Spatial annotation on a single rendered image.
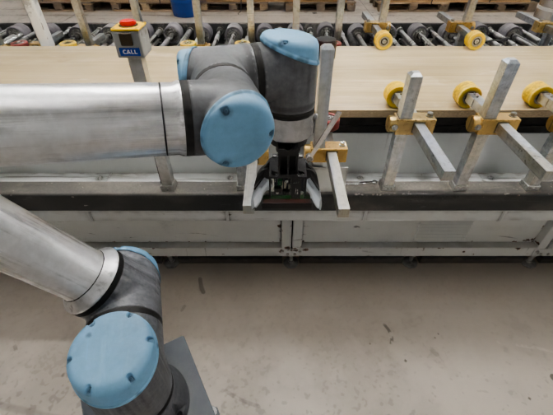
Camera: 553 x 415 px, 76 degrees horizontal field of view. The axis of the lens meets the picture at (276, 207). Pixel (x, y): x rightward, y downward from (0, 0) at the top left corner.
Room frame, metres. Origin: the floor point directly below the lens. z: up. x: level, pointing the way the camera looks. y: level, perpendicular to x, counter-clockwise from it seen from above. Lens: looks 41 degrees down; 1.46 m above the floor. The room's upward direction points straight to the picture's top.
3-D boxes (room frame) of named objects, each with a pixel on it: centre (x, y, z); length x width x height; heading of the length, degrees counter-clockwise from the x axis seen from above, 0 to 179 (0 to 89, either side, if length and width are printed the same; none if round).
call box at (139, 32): (0.97, 0.38, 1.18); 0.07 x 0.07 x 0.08; 0
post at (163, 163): (0.97, 0.38, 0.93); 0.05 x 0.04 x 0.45; 90
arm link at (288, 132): (0.57, -0.02, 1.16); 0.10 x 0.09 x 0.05; 89
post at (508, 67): (0.98, -0.63, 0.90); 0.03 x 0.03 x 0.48; 0
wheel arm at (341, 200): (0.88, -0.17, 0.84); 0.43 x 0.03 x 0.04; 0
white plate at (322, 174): (0.95, -0.10, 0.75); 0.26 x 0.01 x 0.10; 90
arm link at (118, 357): (0.31, 0.29, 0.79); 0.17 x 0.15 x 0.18; 17
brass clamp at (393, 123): (0.98, -0.41, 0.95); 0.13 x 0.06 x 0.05; 90
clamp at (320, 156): (0.98, -0.16, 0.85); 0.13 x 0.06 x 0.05; 90
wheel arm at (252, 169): (0.92, 0.08, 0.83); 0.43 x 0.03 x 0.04; 0
